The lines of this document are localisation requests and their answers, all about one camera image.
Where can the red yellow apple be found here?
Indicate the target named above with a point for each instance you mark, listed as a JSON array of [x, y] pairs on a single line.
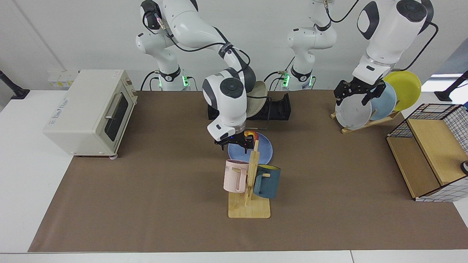
[[255, 135]]

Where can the light blue plate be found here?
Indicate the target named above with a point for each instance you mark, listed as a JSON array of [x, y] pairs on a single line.
[[385, 104]]

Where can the grey plate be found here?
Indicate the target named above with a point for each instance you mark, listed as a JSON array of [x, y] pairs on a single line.
[[353, 115]]

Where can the wooden plate rack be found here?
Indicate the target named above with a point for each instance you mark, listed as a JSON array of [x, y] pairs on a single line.
[[365, 124]]

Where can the yellow plate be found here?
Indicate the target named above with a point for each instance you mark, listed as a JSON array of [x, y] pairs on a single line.
[[406, 89]]

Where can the beige plate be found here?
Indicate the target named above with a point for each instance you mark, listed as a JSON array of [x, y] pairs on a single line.
[[259, 98]]

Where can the black dish rack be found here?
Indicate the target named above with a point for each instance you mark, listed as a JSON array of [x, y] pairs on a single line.
[[279, 107]]

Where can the pink mug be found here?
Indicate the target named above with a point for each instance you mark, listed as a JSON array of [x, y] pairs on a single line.
[[234, 179]]

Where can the dark teal mug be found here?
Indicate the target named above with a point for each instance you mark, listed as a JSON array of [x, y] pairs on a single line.
[[268, 184]]

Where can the wooden cup stand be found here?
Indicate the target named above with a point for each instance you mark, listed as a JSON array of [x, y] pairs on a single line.
[[252, 210]]

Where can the black clamp stand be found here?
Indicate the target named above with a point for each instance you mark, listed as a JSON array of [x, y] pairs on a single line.
[[20, 93], [444, 95]]

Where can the brown table cloth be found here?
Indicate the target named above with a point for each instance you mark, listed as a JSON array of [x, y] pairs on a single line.
[[146, 212]]

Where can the black round object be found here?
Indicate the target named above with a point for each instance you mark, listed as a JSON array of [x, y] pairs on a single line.
[[465, 167]]

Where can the pale toaster oven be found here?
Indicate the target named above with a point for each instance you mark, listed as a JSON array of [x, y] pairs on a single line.
[[84, 109]]

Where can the white wall socket box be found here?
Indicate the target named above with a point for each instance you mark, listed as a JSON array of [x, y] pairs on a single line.
[[60, 79]]

